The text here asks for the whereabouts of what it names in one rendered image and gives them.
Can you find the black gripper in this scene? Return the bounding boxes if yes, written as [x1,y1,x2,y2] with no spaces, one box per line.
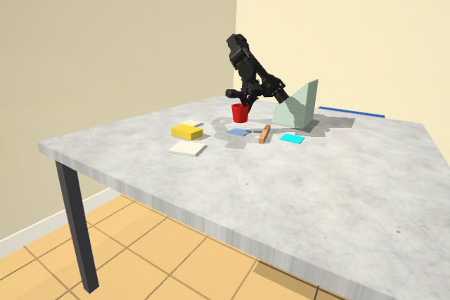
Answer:
[225,77,271,113]

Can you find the red cup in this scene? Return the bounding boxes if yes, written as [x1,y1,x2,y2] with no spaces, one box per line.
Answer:
[231,103,249,124]

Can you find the light wooden bar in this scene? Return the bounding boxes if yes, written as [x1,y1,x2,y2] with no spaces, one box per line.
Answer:
[259,124,271,144]

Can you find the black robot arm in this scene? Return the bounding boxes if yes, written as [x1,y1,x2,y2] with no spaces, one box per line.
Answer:
[226,34,289,104]

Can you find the yellow rectangular block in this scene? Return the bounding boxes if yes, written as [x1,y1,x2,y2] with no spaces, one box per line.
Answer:
[171,124,203,141]

